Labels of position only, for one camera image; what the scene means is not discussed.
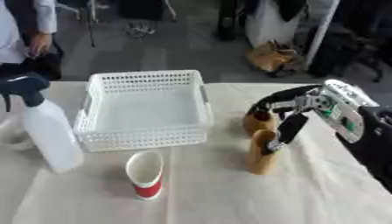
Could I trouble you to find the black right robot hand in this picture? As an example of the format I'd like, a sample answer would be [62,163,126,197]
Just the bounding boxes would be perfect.
[246,84,334,156]

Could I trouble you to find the short tan bread roll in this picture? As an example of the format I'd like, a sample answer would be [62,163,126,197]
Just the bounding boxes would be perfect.
[241,108,284,137]

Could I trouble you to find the long tan bread roll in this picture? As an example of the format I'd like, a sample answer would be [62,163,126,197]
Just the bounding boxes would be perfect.
[243,129,282,176]

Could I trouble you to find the brown paper bag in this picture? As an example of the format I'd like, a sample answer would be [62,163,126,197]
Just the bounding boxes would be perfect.
[243,38,306,74]

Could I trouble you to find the black office chair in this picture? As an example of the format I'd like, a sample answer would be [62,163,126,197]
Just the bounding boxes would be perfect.
[306,22,392,83]

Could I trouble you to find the white pole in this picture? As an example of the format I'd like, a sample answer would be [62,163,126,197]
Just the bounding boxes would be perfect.
[303,0,342,72]

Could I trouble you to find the white plastic basket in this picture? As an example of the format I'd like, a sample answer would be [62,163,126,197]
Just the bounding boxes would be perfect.
[72,69,214,152]

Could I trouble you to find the red and white paper cup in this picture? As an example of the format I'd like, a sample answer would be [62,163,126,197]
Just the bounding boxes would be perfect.
[123,150,165,201]

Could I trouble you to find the black tripod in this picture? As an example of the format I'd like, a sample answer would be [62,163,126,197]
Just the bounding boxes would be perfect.
[74,0,106,48]

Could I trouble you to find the white spray bottle blue head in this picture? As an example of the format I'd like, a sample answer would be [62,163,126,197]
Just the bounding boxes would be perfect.
[0,72,86,175]

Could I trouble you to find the person's hand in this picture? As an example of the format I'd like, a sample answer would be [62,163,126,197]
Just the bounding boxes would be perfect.
[25,32,54,59]

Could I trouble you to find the person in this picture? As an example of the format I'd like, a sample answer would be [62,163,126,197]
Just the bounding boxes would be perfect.
[0,0,67,81]

